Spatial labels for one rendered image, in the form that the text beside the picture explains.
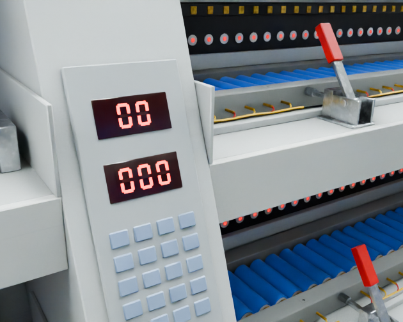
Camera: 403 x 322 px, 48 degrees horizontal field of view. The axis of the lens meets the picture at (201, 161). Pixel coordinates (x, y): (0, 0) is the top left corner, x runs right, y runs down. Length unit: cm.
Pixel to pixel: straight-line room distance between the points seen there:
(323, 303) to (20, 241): 29
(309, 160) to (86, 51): 18
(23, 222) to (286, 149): 18
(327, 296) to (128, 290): 24
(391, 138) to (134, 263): 25
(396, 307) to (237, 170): 26
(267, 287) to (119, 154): 25
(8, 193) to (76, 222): 4
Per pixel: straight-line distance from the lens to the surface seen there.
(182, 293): 28
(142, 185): 26
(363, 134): 39
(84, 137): 25
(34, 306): 41
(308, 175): 35
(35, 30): 26
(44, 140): 25
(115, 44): 27
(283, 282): 47
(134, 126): 26
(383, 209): 65
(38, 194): 26
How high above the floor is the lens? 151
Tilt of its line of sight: 3 degrees down
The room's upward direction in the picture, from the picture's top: 10 degrees counter-clockwise
